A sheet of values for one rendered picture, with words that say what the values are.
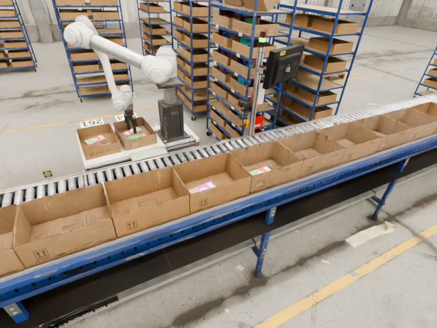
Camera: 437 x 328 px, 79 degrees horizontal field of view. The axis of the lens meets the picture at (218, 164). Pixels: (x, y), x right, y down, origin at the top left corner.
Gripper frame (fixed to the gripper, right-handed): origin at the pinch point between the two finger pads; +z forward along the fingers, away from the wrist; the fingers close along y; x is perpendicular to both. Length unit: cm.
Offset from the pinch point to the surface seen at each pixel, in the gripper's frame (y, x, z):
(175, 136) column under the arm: -38.7, -17.6, 1.8
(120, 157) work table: -24.9, 32.8, 3.8
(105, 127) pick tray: 17.0, 15.8, -2.2
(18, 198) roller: -14, 105, 4
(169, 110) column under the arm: -36.7, -14.4, -24.5
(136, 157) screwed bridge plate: -34.9, 25.0, 3.6
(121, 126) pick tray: 11.2, 3.2, -0.5
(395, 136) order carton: -202, -98, -23
